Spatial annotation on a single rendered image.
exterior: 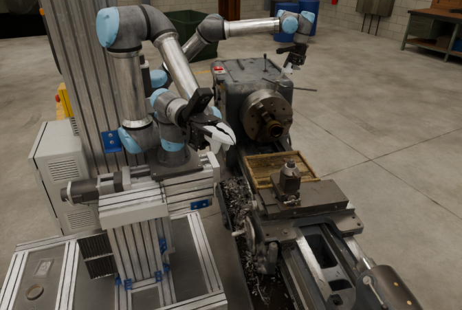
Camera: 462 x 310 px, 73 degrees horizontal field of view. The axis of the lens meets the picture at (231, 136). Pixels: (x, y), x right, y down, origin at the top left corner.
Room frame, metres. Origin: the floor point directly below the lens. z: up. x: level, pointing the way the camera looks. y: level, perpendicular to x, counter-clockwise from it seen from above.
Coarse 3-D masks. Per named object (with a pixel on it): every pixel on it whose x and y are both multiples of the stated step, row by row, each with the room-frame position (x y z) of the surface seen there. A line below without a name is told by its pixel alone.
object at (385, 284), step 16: (368, 272) 0.59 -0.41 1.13; (384, 272) 0.58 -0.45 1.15; (352, 288) 0.67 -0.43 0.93; (368, 288) 0.55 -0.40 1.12; (384, 288) 0.54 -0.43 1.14; (400, 288) 0.53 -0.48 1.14; (336, 304) 0.62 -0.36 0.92; (352, 304) 0.61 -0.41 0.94; (368, 304) 0.53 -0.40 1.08; (384, 304) 0.49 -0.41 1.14; (400, 304) 0.49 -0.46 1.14; (416, 304) 0.49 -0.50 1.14
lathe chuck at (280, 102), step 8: (256, 96) 1.71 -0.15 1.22; (264, 96) 1.68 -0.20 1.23; (272, 96) 1.67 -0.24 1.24; (280, 96) 1.72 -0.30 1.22; (248, 104) 1.68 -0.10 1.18; (264, 104) 1.66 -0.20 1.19; (272, 104) 1.67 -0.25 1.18; (280, 104) 1.68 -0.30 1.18; (288, 104) 1.69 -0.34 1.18; (248, 112) 1.64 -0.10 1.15; (256, 112) 1.65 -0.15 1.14; (272, 112) 1.67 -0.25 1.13; (280, 112) 1.68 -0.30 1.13; (288, 112) 1.69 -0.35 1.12; (248, 120) 1.64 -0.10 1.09; (256, 120) 1.65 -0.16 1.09; (248, 128) 1.64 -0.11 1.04; (256, 128) 1.65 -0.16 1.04; (288, 128) 1.70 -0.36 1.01; (280, 136) 1.69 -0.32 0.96
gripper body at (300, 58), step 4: (296, 44) 1.67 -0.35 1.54; (300, 44) 1.67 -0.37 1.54; (304, 44) 1.67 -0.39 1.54; (296, 48) 1.69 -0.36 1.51; (300, 48) 1.68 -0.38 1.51; (304, 48) 1.67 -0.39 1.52; (292, 52) 1.69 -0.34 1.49; (296, 52) 1.69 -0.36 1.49; (300, 52) 1.67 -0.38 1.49; (304, 52) 1.66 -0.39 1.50; (292, 56) 1.68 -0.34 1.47; (296, 56) 1.66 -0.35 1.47; (300, 56) 1.65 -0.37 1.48; (304, 56) 1.67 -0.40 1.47; (292, 60) 1.68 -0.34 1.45; (296, 60) 1.67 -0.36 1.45; (300, 60) 1.64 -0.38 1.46; (304, 60) 1.70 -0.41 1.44; (296, 64) 1.65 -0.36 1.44; (300, 64) 1.68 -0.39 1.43
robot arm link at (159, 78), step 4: (152, 72) 1.65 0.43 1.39; (156, 72) 1.64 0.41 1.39; (160, 72) 1.64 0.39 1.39; (164, 72) 1.64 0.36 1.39; (152, 76) 1.60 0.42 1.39; (156, 76) 1.60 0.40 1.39; (160, 76) 1.60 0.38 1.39; (164, 76) 1.61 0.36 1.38; (168, 76) 1.69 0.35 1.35; (152, 80) 1.57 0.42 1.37; (156, 80) 1.57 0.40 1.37; (160, 80) 1.58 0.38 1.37; (164, 80) 1.60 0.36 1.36; (168, 80) 1.66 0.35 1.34; (152, 84) 1.57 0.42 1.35; (156, 84) 1.57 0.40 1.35; (160, 84) 1.58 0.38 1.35; (164, 84) 1.59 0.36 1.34; (168, 84) 1.65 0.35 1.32; (152, 88) 1.57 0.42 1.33; (156, 88) 1.57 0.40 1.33; (160, 88) 1.57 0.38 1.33; (164, 88) 1.59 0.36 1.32
